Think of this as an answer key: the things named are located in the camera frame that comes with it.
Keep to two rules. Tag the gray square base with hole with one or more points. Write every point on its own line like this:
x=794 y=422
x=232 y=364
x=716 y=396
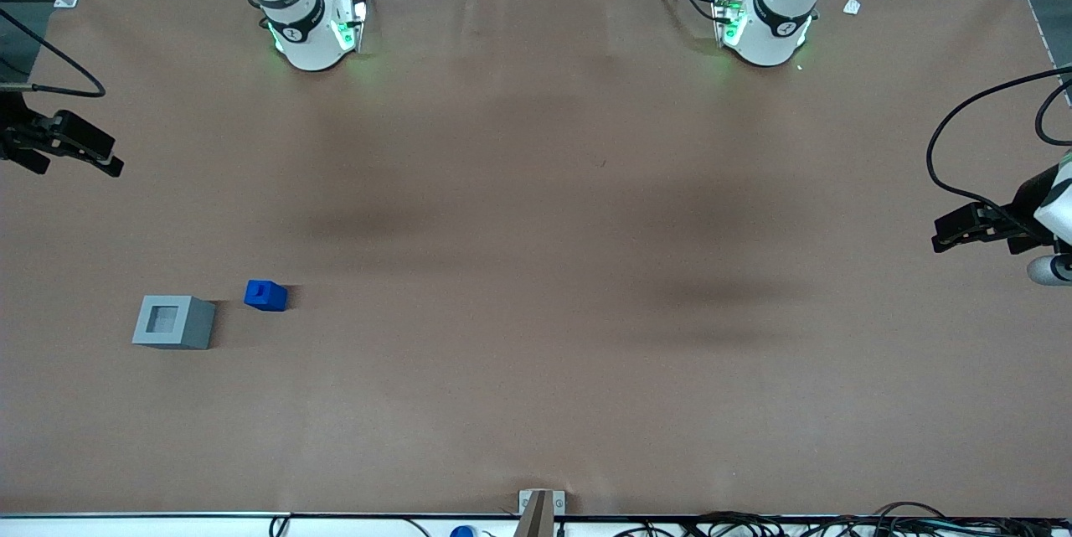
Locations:
x=188 y=334

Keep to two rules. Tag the small blue round object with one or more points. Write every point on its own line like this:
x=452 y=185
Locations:
x=462 y=532

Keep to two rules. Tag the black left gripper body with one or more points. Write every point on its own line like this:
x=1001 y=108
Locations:
x=1027 y=200

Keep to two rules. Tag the brown table cover sheet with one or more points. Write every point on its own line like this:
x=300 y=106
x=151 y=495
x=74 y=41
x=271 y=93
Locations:
x=536 y=269

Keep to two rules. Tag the blue plastic block part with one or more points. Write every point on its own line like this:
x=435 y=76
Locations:
x=266 y=295

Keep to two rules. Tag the small white paper tag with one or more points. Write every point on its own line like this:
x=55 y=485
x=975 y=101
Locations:
x=852 y=6

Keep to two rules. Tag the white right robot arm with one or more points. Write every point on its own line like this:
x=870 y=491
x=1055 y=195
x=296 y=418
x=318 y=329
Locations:
x=306 y=26

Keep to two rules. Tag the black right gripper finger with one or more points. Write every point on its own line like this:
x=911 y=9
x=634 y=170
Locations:
x=25 y=158
x=84 y=139

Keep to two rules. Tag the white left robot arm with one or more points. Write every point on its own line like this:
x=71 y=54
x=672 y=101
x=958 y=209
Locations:
x=775 y=26

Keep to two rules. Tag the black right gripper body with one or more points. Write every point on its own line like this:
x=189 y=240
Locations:
x=12 y=131

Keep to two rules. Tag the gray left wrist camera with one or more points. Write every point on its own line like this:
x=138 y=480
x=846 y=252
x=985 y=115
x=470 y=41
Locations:
x=1051 y=270

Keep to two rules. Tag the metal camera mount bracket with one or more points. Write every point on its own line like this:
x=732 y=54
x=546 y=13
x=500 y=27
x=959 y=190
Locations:
x=540 y=508

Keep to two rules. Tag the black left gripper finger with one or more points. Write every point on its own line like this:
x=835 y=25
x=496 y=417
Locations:
x=976 y=240
x=971 y=220

